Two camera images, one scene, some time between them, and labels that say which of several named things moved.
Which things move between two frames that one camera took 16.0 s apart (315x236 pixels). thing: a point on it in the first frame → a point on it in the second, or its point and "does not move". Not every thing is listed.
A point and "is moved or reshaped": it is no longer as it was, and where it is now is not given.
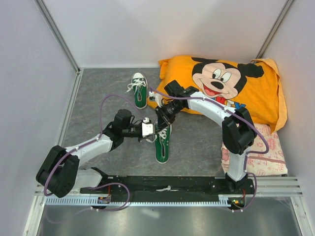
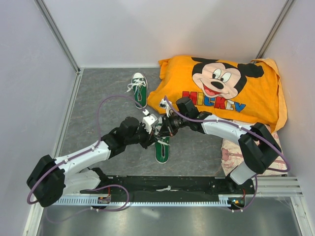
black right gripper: [162, 123] → [164, 131]
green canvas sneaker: [162, 139] does not move
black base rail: [149, 185] does not move
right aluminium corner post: [274, 29] does not move
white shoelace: [162, 134] is moved or reshaped
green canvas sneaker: [140, 85] does not move
